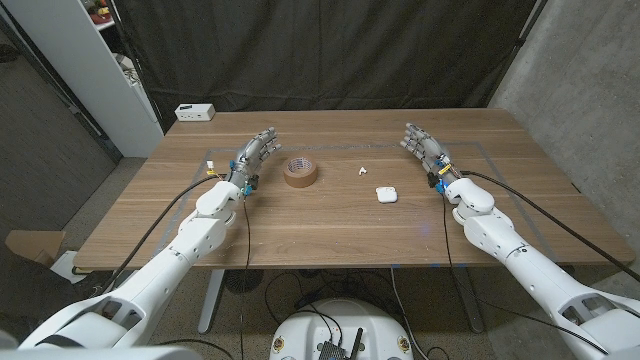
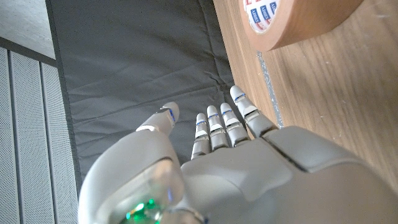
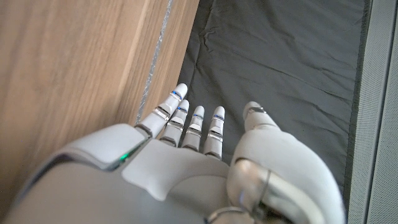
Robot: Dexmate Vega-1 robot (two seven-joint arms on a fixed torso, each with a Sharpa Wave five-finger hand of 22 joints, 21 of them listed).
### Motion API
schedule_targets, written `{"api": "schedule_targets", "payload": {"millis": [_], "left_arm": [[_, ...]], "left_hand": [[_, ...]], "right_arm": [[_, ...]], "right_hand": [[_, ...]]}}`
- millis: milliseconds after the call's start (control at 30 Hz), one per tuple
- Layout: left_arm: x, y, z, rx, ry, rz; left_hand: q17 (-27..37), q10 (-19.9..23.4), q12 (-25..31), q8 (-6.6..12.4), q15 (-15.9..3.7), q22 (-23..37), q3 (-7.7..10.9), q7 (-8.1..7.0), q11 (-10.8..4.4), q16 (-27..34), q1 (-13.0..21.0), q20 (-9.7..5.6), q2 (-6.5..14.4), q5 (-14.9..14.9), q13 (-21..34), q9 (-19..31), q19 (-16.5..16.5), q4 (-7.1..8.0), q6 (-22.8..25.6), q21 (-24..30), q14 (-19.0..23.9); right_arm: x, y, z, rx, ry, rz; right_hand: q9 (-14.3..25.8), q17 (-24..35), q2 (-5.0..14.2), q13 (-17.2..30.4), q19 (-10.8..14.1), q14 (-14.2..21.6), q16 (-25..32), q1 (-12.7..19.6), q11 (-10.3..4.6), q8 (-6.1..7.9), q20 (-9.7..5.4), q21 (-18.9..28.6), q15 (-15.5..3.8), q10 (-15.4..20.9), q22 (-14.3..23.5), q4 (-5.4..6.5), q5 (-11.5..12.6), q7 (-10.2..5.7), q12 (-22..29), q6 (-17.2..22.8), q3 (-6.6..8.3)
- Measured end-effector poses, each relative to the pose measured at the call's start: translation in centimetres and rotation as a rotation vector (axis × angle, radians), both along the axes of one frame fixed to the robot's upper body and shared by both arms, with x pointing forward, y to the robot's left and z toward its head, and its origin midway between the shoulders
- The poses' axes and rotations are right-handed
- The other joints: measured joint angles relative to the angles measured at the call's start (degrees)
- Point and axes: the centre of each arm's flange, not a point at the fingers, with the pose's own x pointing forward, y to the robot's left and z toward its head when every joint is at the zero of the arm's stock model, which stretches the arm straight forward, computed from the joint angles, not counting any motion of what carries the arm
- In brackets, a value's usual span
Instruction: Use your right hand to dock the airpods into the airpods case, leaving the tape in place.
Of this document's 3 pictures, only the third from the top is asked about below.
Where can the black fabric backdrop curtain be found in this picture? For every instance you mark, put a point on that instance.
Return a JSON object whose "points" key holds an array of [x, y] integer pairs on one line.
{"points": [[280, 62]]}

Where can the wooden table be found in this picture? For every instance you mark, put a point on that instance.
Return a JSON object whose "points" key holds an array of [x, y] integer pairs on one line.
{"points": [[154, 62]]}

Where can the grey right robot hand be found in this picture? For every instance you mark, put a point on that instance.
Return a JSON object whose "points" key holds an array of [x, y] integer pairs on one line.
{"points": [[174, 174]]}

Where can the grey perforated panel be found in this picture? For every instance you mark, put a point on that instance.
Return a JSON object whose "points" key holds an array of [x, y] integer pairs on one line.
{"points": [[379, 124]]}

